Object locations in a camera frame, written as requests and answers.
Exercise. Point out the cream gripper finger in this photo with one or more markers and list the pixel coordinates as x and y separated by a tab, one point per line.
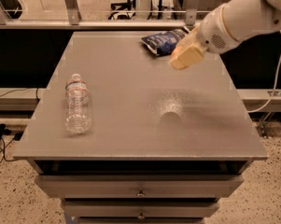
189	39
186	57

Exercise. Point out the orange fruit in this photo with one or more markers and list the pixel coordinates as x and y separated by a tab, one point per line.
176	51

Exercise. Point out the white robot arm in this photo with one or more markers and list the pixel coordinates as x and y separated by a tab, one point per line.
225	28

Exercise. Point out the blue chip bag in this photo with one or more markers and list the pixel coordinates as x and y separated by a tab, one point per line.
164	43

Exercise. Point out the black office chair base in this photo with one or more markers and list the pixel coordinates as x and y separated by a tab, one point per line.
122	9

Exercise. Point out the grey drawer cabinet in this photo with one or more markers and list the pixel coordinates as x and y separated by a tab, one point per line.
183	137

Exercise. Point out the clear plastic water bottle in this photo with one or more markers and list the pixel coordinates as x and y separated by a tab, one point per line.
78	105

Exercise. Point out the upper drawer knob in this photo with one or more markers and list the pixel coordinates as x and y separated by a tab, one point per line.
141	194

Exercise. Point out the drawer knob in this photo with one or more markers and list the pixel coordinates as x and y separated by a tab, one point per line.
141	194
141	216

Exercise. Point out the lower drawer knob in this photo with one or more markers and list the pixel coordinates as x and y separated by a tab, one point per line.
141	216

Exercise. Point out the metal railing frame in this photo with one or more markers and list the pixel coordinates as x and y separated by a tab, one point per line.
93	14

